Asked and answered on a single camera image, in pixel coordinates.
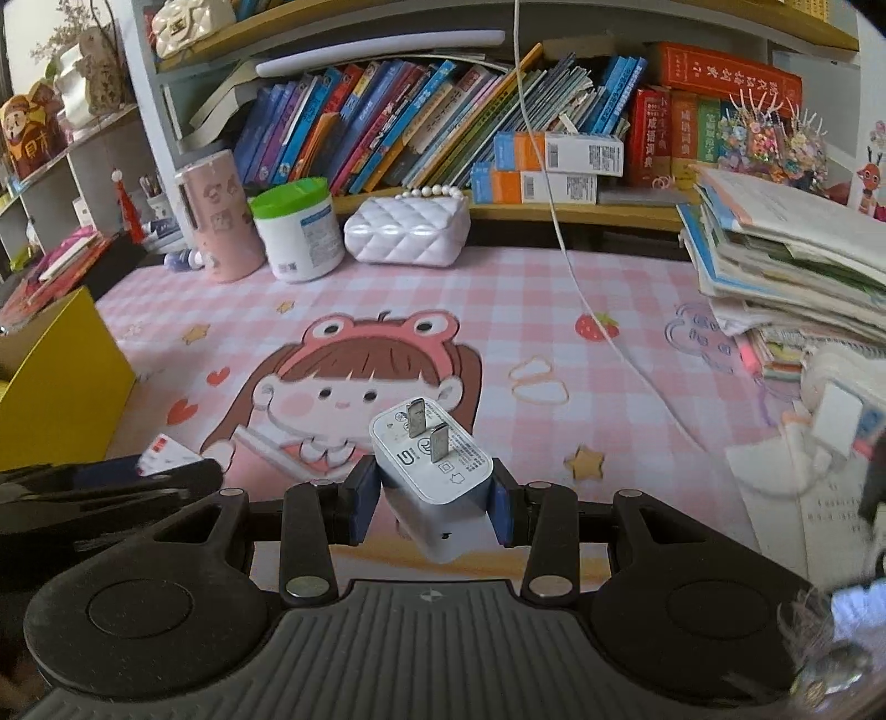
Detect cream quilted pearl-handle handbag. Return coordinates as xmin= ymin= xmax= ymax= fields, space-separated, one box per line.
xmin=151 ymin=0 xmax=236 ymax=60

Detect white power strip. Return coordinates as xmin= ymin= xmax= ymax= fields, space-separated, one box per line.
xmin=799 ymin=346 xmax=886 ymax=464

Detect white quilted purse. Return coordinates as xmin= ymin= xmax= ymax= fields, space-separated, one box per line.
xmin=344 ymin=186 xmax=472 ymax=268

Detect red boxed dictionaries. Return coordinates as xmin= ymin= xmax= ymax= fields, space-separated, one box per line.
xmin=626 ymin=42 xmax=804 ymax=191

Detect colourful hair clip bunch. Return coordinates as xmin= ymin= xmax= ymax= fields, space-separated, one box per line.
xmin=720 ymin=90 xmax=828 ymax=188

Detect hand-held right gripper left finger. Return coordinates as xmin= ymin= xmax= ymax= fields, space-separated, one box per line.
xmin=148 ymin=457 xmax=382 ymax=605

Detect white pen cup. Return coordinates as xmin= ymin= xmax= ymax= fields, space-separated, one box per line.
xmin=142 ymin=173 xmax=176 ymax=224

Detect fortune god figure box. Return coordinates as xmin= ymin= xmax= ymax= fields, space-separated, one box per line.
xmin=0 ymin=79 xmax=66 ymax=181

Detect pink cylindrical desk appliance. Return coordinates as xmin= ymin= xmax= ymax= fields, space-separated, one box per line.
xmin=173 ymin=148 xmax=267 ymax=281

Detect dried flower bunch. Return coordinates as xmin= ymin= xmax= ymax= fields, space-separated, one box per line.
xmin=31 ymin=0 xmax=98 ymax=63

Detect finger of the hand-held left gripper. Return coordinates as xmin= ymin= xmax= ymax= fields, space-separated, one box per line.
xmin=0 ymin=458 xmax=226 ymax=519

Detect yellow cardboard box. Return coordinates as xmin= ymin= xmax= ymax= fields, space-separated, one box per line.
xmin=0 ymin=285 xmax=137 ymax=472

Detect stack of papers and workbooks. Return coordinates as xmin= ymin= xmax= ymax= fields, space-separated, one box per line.
xmin=678 ymin=166 xmax=886 ymax=351

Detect red deer figure cutout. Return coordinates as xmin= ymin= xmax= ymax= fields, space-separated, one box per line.
xmin=854 ymin=121 xmax=886 ymax=223

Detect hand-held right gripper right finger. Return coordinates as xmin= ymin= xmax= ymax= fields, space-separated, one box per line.
xmin=488 ymin=460 xmax=721 ymax=603

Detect pink checked printed tablecloth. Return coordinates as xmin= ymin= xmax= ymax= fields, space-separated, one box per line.
xmin=90 ymin=242 xmax=886 ymax=589

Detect orange white carton box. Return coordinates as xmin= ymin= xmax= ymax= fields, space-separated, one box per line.
xmin=471 ymin=166 xmax=597 ymax=205
xmin=493 ymin=130 xmax=624 ymax=177

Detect white jar green lid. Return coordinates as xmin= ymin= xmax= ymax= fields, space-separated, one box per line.
xmin=249 ymin=178 xmax=345 ymax=281

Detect white hanging cable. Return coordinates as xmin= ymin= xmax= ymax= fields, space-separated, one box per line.
xmin=512 ymin=0 xmax=700 ymax=444

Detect row of blue children's books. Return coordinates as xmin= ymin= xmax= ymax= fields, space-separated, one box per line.
xmin=231 ymin=42 xmax=652 ymax=195

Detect white plug charger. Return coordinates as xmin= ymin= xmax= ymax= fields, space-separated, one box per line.
xmin=368 ymin=398 xmax=494 ymax=565

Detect printed paper sheet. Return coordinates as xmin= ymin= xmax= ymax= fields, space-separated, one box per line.
xmin=727 ymin=443 xmax=880 ymax=575

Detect red printed packets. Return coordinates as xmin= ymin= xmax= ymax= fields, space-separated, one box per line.
xmin=0 ymin=239 xmax=119 ymax=333

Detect white rolled paper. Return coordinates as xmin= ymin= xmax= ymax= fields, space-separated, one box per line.
xmin=255 ymin=28 xmax=506 ymax=79

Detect red tassel ornament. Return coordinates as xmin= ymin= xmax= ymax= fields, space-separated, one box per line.
xmin=111 ymin=169 xmax=146 ymax=243

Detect white notebook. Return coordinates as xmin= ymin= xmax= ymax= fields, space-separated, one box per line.
xmin=38 ymin=232 xmax=101 ymax=281

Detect wooden bookshelf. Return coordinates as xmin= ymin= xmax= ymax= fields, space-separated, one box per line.
xmin=131 ymin=0 xmax=866 ymax=233

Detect red and white card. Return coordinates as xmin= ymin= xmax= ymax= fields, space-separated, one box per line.
xmin=137 ymin=433 xmax=207 ymax=476

